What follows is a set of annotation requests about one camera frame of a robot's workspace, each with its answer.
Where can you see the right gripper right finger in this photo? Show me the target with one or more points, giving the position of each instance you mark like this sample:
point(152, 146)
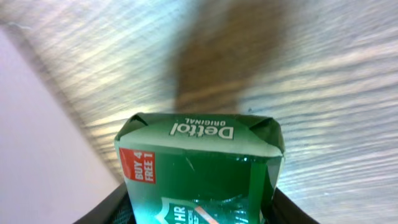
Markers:
point(284, 211)

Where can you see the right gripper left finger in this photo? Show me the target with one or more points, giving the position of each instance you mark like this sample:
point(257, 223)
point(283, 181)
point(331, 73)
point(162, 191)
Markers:
point(116, 208)

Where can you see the green soap bar packet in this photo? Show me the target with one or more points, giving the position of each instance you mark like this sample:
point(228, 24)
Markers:
point(200, 168)

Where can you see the white cardboard box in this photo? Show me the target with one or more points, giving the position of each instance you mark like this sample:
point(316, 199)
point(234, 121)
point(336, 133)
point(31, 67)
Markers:
point(49, 172)

